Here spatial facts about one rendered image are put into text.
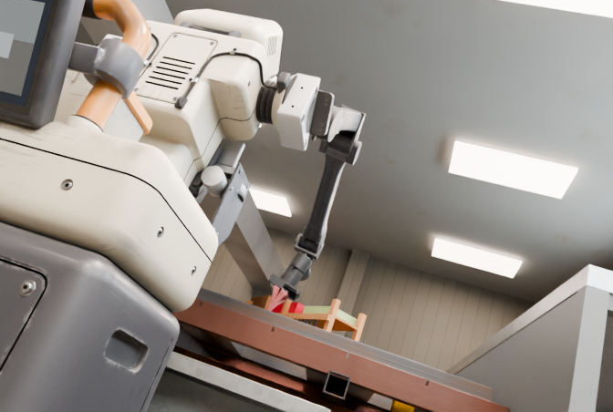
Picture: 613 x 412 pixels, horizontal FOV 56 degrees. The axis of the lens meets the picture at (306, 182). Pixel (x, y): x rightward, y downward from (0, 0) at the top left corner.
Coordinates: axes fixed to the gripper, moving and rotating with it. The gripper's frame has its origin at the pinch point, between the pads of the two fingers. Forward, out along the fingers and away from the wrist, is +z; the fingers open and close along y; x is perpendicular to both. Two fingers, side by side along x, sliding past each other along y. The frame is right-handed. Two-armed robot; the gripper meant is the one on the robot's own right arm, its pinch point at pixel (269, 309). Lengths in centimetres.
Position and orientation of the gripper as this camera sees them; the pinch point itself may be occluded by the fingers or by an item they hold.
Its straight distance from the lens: 180.7
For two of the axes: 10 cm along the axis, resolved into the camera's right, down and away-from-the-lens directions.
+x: -0.3, -4.4, -9.0
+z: -5.4, 7.6, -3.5
